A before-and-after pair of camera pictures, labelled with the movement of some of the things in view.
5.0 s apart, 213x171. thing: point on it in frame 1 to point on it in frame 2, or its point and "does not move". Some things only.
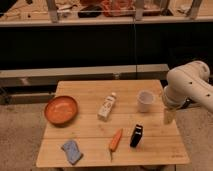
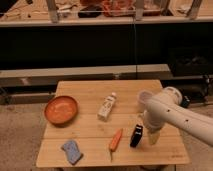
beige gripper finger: [169, 115] to [153, 138]
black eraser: [136, 136] does not move
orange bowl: [61, 110] does not move
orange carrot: [114, 143] does not move
